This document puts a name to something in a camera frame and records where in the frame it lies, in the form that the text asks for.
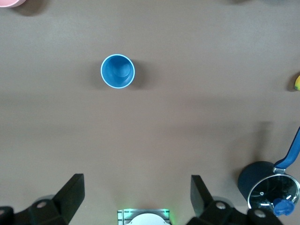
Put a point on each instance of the dark blue saucepan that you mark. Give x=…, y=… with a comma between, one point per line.
x=253, y=180

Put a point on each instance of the glass lid with blue knob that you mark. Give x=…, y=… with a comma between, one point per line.
x=269, y=187

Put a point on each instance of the blue plastic cup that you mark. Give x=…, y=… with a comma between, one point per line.
x=117, y=72

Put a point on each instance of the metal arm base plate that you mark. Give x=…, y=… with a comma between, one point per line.
x=120, y=216

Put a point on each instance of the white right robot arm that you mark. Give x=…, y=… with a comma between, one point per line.
x=145, y=220

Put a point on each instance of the brown table cover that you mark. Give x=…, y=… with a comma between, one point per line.
x=164, y=117

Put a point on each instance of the pink bowl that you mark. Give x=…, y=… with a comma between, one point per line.
x=9, y=2

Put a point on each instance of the yellow mango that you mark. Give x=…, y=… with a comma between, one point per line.
x=298, y=82

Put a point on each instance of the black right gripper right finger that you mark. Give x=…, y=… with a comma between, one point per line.
x=204, y=206

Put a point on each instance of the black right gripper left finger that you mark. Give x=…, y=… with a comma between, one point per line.
x=68, y=199

